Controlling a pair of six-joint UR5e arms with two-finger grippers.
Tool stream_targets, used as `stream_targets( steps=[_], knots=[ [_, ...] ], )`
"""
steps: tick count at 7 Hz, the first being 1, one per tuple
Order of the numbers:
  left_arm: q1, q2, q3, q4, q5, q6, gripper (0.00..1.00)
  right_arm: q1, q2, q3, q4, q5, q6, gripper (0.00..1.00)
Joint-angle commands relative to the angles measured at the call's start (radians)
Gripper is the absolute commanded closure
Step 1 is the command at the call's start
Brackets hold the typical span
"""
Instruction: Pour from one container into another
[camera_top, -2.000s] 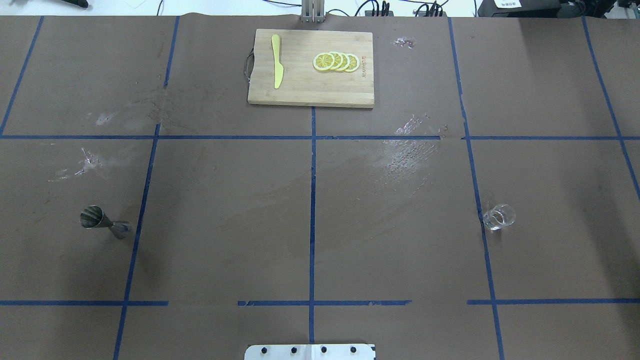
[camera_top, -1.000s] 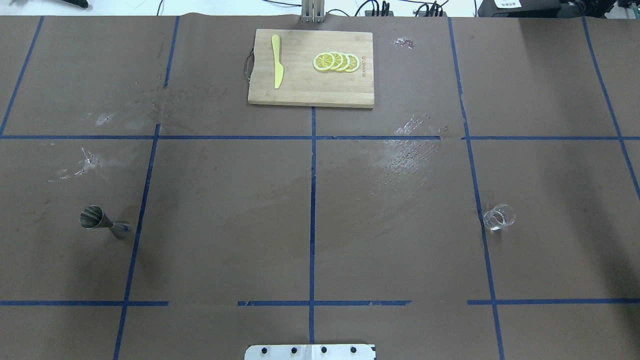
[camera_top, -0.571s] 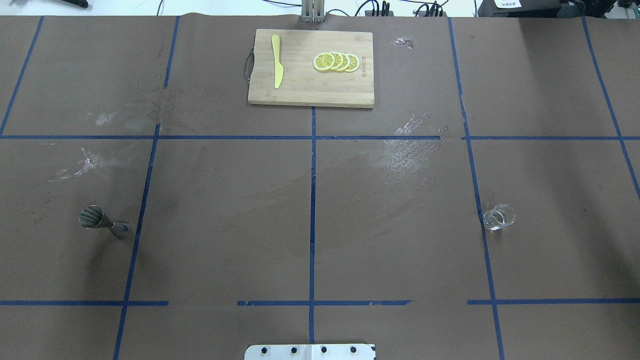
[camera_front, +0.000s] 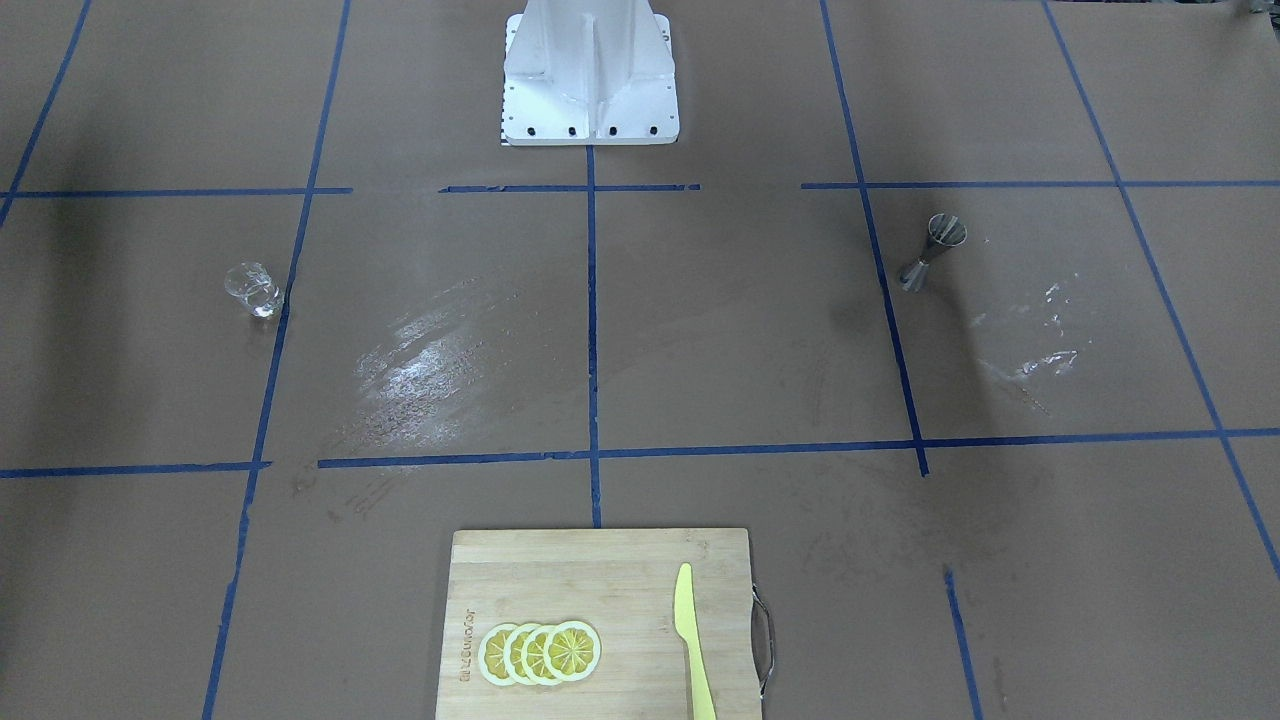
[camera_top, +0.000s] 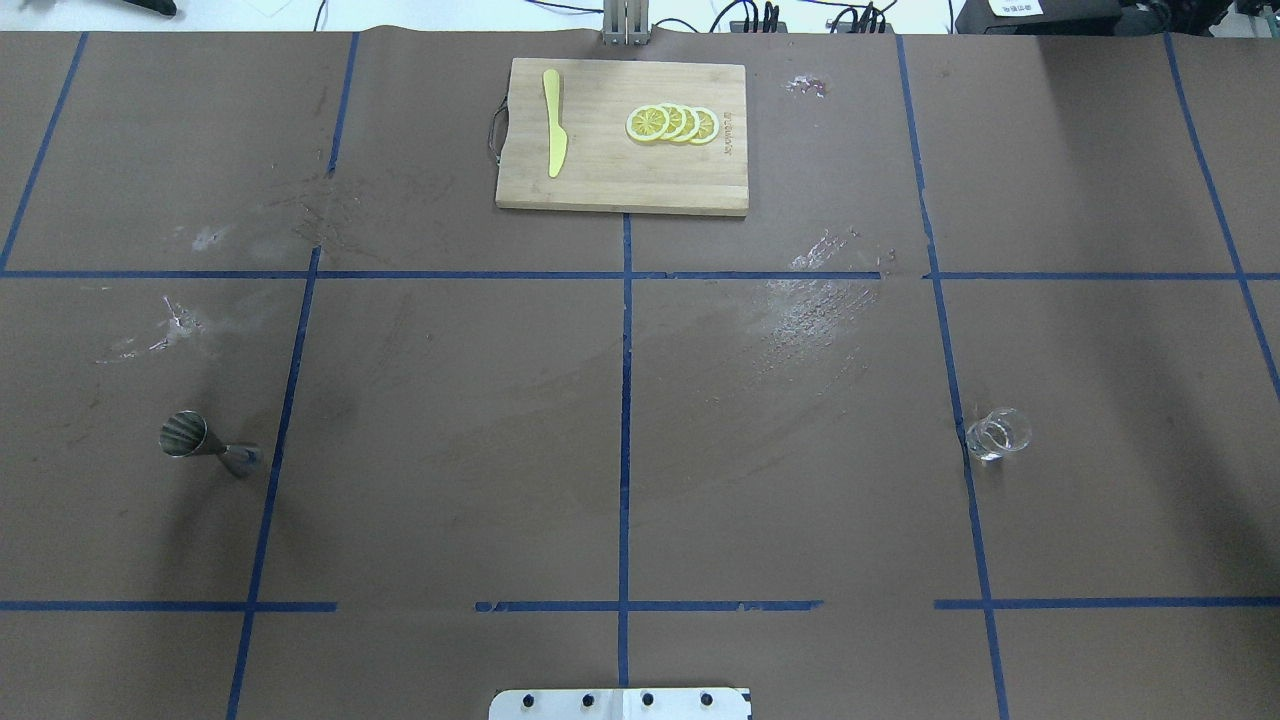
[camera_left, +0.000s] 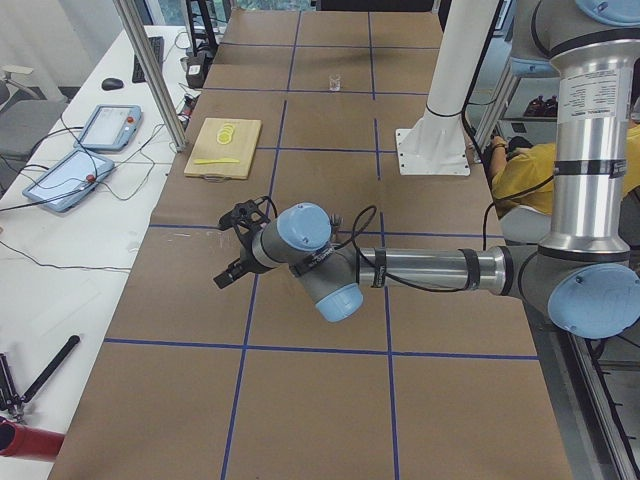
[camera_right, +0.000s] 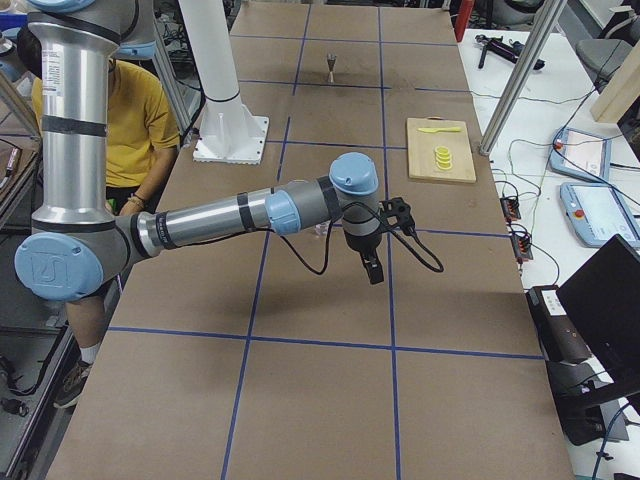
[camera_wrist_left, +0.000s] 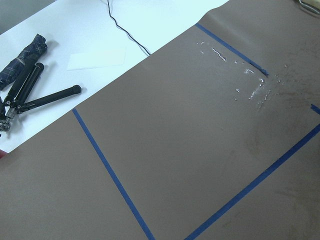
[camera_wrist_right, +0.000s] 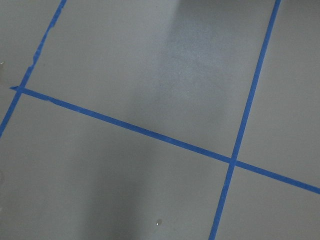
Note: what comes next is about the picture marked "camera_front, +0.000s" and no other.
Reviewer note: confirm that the yellow plastic knife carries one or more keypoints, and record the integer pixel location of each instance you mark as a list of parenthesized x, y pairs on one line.
[(686, 626)]

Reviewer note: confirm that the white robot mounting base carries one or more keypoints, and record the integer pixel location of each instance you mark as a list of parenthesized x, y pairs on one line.
[(589, 73)]

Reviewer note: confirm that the steel double jigger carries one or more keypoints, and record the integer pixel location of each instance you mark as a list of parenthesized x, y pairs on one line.
[(944, 232)]

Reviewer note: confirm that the back lemon slice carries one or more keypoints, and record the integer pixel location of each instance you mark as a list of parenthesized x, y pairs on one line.
[(493, 664)]

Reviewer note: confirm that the clear glass shaker cup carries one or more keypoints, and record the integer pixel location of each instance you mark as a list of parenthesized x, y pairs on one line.
[(254, 288)]

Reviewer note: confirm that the bamboo cutting board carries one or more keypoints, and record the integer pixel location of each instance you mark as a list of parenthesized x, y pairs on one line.
[(621, 582)]

